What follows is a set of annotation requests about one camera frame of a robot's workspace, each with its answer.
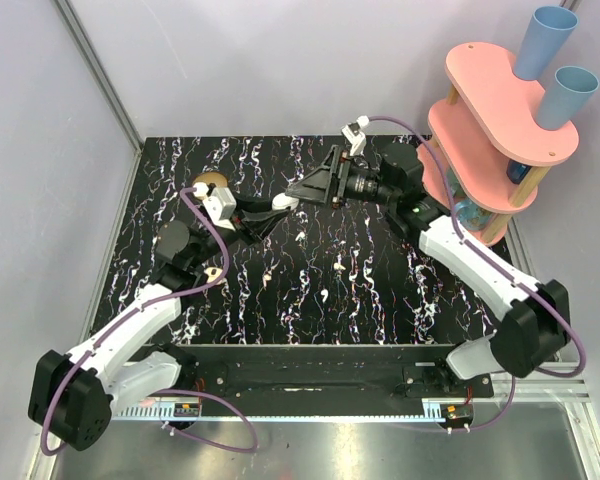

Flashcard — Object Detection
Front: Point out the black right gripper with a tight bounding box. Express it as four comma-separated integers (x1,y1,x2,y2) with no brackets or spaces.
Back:
285,145,398,211

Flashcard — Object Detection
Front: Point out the white earbud charging case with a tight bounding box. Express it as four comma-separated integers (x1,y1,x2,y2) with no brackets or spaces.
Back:
271,193,299,211

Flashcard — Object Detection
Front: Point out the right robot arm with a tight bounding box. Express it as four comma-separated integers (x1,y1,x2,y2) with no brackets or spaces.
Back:
285,144,570,397

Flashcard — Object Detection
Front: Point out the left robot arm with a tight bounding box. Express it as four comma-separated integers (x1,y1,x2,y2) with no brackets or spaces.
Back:
28,187,298,456

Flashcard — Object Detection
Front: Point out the cream earbud charging case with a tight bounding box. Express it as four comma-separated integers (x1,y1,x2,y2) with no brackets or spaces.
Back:
204,266,226,285

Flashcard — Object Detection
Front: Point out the gold patterned ceramic bowl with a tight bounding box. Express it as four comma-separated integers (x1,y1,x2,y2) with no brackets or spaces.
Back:
192,171,228,199

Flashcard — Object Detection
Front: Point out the blue patterned mug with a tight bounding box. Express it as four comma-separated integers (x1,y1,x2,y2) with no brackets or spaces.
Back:
454,197,493,232

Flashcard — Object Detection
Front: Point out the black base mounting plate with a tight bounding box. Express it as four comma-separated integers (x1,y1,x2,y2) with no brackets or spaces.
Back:
138,344,496,419

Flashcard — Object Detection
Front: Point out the pink three-tier shelf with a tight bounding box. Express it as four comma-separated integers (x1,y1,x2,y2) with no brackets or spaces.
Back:
417,42,579,246

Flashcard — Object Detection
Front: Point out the dark blue object on shelf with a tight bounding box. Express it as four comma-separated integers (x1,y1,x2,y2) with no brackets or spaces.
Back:
506,159,531,185

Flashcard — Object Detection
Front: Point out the blue cup front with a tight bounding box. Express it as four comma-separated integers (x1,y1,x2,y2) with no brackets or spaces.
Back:
534,66,600,131

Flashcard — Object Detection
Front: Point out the blue cup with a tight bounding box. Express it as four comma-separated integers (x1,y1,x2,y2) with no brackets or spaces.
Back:
513,6,579,81
534,66,600,131

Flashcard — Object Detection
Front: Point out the blue cup rear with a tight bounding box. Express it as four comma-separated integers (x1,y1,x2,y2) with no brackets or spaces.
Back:
513,6,579,81

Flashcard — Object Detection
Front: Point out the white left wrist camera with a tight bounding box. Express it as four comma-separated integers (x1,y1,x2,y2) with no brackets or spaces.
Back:
203,186,237,230

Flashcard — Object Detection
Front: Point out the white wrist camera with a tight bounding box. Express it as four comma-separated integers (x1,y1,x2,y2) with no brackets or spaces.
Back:
341,116,370,157
203,186,237,230

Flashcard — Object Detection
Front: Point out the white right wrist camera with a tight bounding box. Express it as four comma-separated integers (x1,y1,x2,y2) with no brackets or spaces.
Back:
341,116,370,157

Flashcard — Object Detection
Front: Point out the aluminium frame rail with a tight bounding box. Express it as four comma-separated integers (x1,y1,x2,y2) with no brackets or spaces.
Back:
51,0,144,151

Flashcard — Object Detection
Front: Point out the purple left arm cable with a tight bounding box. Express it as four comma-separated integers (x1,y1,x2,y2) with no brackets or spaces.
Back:
39,187,259,456

